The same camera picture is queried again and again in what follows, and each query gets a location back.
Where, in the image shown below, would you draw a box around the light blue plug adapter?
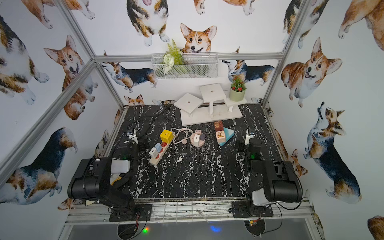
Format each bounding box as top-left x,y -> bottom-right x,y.
154,143 -> 163,153

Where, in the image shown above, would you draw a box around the beige red power strip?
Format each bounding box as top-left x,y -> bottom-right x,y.
149,142 -> 171,167

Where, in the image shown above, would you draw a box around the yellow cube plug adapter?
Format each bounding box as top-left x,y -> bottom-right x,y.
160,129 -> 174,144

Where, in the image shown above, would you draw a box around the round pink socket hub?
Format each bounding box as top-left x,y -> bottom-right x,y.
190,133 -> 206,147

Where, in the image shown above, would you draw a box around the white plug adapter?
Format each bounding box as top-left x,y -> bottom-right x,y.
149,147 -> 159,159

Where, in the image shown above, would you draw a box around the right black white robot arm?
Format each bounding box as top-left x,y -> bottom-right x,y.
235,139 -> 304,212

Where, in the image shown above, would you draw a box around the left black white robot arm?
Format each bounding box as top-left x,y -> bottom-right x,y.
67,136 -> 152,222

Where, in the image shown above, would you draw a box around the pink printed cube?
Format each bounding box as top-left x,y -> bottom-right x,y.
216,130 -> 226,144

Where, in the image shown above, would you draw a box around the dark red printed cube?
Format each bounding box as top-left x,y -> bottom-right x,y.
214,121 -> 224,132

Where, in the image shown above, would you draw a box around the white tiered display stand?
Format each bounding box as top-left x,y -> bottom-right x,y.
174,84 -> 248,126

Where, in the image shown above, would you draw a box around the green potted red flowers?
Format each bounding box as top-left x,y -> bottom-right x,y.
229,77 -> 247,102

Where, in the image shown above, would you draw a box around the green fern plant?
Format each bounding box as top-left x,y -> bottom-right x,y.
163,39 -> 185,74

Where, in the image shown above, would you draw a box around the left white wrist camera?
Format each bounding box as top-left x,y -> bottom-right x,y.
127,129 -> 139,145

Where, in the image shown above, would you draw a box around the pink coiled cable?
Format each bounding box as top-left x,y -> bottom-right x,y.
170,127 -> 194,145

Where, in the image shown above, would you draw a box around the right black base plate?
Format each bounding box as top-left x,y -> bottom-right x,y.
229,202 -> 274,219

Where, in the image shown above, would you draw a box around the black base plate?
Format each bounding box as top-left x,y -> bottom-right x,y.
109,204 -> 153,222
229,202 -> 274,219

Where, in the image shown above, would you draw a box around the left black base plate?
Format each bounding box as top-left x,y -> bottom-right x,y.
109,204 -> 153,222

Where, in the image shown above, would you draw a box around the aluminium frame front rail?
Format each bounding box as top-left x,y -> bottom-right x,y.
64,197 -> 314,226

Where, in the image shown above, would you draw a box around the white wire basket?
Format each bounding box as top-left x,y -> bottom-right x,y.
151,53 -> 219,79

